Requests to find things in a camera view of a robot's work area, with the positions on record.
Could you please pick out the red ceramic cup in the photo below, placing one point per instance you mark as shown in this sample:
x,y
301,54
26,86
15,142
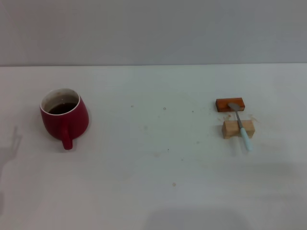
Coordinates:
x,y
72,124

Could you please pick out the light wooden block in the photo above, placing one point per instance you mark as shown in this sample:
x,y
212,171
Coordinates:
x,y
229,128

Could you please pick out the dark brown wooden block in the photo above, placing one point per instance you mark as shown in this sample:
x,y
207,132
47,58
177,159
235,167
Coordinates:
x,y
221,105

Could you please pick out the dark brown coffee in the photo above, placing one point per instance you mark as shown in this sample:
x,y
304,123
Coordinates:
x,y
61,109

